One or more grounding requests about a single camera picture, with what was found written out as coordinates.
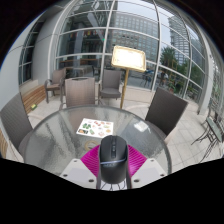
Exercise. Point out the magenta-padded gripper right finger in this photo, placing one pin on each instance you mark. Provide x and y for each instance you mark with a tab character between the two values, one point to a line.
136	163

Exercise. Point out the green metal garden table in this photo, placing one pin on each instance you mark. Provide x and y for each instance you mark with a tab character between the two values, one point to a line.
215	130

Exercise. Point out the grey wicker chair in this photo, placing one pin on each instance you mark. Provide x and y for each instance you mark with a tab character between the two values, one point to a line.
15	123
57	77
80	91
110	80

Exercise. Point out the colourful printed menu card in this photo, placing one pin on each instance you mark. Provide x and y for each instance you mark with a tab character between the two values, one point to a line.
95	128

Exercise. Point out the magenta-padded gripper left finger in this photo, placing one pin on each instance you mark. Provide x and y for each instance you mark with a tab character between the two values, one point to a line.
90	163

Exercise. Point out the black computer mouse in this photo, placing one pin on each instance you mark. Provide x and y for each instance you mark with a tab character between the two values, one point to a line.
114	160

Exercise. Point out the wooden slat bench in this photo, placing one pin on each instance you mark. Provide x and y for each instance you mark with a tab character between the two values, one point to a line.
33	97
2	143

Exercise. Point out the gold framed menu stand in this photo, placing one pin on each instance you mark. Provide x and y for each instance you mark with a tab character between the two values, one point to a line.
128	58

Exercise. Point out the dark wicker chair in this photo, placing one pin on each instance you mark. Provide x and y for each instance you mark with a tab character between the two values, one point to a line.
166	108

